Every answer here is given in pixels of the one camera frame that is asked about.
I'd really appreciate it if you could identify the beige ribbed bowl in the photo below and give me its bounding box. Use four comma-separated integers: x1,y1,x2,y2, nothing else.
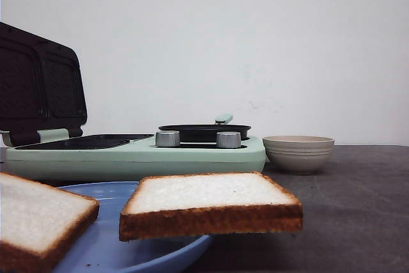
263,136,335,175

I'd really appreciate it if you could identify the white bread slice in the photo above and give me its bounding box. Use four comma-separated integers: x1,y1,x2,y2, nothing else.
1,173,99,272
119,171,303,242

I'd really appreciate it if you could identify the mint green breakfast maker lid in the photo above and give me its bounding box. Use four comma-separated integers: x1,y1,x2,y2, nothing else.
1,23,87,146

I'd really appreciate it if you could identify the mint green breakfast maker base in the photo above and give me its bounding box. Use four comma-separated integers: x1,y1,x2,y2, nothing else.
2,136,266,182

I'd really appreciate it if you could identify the silver right knob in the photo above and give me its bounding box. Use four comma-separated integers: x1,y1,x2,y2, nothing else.
216,131,241,149

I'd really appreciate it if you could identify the silver knob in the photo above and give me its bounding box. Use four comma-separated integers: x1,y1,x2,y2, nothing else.
155,130,180,148
216,131,241,149

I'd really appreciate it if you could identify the silver left knob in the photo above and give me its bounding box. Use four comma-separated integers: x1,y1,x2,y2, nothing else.
155,130,180,148

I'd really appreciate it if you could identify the blue plate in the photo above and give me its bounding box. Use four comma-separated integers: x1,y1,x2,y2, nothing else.
55,182,213,272

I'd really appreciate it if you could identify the grey table cloth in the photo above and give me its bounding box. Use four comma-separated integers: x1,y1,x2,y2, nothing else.
0,144,409,273

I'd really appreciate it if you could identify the black frying pan green handle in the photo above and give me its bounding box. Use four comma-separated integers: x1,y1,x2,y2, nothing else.
158,113,251,143

